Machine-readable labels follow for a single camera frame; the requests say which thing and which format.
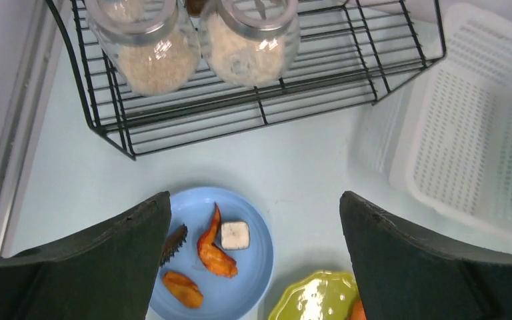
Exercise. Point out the black wire rack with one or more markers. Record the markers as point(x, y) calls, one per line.
point(351, 54)

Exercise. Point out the orange food on blue plate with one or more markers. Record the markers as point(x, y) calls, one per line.
point(212, 257)

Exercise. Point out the dark food piece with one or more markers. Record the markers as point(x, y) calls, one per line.
point(173, 243)

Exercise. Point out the orange food on green plate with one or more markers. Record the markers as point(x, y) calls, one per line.
point(357, 312)

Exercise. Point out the blue plate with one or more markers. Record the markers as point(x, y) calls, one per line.
point(223, 298)

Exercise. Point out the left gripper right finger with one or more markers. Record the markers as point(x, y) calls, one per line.
point(406, 271)

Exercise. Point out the green dotted plate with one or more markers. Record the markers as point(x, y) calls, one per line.
point(321, 295)

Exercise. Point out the white black food cube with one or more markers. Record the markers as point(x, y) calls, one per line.
point(235, 235)

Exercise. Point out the glass jar clamp lid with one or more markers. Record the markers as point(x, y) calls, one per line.
point(249, 43)

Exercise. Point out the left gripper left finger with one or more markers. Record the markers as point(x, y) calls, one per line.
point(106, 271)

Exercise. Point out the white plastic basket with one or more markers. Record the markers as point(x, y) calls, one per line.
point(447, 140)

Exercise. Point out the glass jar beige powder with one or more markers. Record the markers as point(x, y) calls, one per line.
point(152, 44)

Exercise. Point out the small orange food piece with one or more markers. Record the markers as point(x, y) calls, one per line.
point(183, 289)

